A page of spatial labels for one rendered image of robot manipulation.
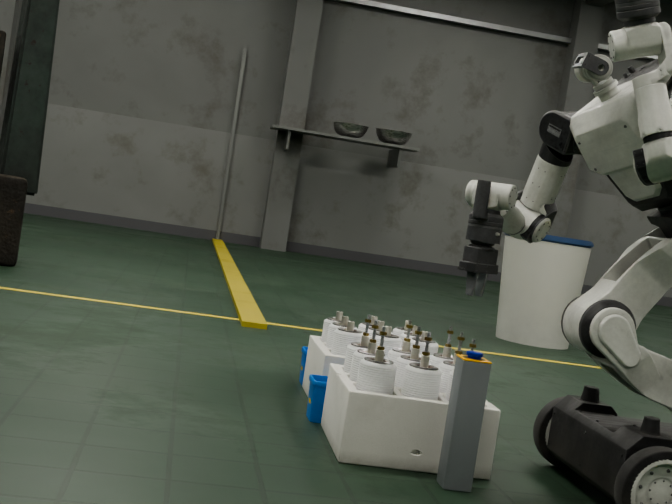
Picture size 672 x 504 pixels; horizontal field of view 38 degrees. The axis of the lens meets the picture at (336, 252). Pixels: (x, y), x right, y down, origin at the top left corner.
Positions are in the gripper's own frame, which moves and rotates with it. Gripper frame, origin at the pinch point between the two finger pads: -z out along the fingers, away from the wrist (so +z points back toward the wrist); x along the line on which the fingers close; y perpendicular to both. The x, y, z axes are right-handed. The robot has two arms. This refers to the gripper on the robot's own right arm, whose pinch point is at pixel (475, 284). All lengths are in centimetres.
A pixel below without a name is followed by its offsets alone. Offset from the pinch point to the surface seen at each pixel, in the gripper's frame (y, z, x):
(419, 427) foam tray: 0.5, -36.8, 13.2
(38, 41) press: -391, 83, -44
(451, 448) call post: 14.2, -38.0, 16.2
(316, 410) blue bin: -45, -44, 7
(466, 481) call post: 16.9, -45.4, 12.1
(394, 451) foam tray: -2.4, -43.5, 17.7
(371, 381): -9.6, -27.5, 22.2
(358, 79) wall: -735, 169, -596
